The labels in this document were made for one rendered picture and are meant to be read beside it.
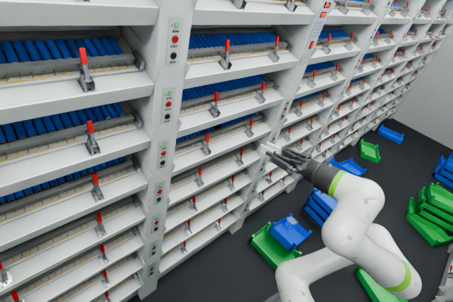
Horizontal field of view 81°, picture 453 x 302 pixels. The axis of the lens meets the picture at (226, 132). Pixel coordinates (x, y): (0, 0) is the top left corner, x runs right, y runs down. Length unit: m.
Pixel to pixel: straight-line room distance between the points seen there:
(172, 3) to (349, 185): 0.68
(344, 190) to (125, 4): 0.74
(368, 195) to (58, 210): 0.87
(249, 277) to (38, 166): 1.45
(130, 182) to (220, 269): 1.08
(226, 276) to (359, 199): 1.20
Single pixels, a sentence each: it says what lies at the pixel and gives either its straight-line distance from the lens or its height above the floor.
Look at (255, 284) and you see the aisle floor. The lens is 1.90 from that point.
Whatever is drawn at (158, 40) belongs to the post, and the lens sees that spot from 0.69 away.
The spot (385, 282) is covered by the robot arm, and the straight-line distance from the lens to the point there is 1.10.
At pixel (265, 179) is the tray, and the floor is 0.38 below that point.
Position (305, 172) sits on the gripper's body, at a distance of 0.91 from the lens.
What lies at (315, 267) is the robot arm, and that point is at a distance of 1.32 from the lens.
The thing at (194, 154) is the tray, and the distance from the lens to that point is 1.07.
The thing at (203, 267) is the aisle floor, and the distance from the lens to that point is 1.86.
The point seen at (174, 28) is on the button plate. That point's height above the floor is 1.45.
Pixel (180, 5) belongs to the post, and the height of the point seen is 1.50.
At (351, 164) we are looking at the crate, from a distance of 3.22.
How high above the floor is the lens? 1.64
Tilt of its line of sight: 34 degrees down
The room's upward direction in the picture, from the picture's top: 15 degrees clockwise
